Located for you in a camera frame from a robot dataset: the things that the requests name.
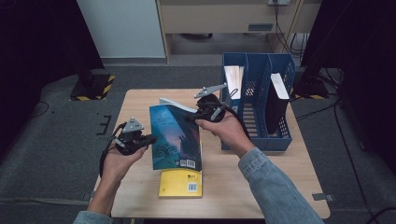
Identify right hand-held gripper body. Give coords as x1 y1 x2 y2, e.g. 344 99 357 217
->
193 82 228 123

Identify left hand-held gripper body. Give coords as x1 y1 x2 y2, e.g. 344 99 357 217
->
113 117 151 157

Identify dark teal illustrated book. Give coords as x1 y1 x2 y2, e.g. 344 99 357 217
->
148 97 207 173

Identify bright blue book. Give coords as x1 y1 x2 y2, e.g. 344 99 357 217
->
223 64 245 110

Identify yellow book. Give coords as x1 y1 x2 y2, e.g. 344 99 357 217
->
158 143 204 199

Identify blue plastic file rack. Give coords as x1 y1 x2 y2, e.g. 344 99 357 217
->
219 51 297 152

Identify black book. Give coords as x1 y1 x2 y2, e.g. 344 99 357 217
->
265 73 291 137

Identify person's left hand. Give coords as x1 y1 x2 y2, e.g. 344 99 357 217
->
100 144 148 188

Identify person's right hand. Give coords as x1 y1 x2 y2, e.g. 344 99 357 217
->
195 111 255 158

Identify black stand base striped edge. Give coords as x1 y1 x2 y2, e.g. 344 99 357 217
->
69 59 116 102
290 71 330 101

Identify grey desk label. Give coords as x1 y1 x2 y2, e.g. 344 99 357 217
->
247 22 275 32

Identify white cabinet panel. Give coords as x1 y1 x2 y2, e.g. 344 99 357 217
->
77 0 166 59

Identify black curtain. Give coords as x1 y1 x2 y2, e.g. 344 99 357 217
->
300 0 396 175
0 0 106 158

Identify right hand-held gripper cable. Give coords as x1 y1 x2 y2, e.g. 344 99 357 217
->
222 88 251 139

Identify hand-held gripper cable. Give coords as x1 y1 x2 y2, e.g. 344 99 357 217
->
222 88 251 139
98 121 126 176

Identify left hand-held gripper cable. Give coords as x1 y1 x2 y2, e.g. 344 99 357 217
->
98 121 126 176

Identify thin black floor cable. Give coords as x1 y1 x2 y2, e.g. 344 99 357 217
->
29 101 50 119

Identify black hanging cables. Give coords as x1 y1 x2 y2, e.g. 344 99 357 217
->
273 0 310 59

